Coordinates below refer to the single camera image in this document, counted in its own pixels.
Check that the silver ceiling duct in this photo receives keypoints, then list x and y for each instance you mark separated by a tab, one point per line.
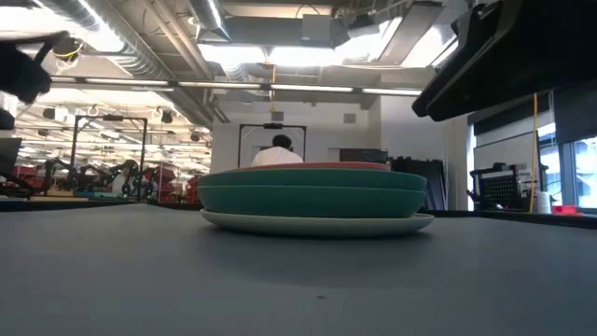
140	51

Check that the long ceiling light strip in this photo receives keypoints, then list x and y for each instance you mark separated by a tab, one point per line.
233	85

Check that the red box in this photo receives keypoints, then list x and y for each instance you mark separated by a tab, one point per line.
566	209

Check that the dark monitor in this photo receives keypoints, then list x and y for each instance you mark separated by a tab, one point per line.
364	155

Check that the black perforated cart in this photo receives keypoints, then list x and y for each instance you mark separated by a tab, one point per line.
501	186

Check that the tall black metal frame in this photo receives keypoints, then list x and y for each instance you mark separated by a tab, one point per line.
109	119

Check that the cream plastic plate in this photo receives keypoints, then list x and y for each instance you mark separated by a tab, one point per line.
317	225

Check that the green plastic plate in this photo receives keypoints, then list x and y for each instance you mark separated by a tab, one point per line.
312	178
312	201

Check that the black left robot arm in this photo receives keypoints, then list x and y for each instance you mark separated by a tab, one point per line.
21	70

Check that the black folded panels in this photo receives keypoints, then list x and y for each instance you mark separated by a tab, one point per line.
426	182

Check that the red plastic plate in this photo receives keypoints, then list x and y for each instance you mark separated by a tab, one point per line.
326	165

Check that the white roll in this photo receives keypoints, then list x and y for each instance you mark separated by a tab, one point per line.
544	202

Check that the person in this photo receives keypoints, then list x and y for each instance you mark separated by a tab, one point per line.
276	154

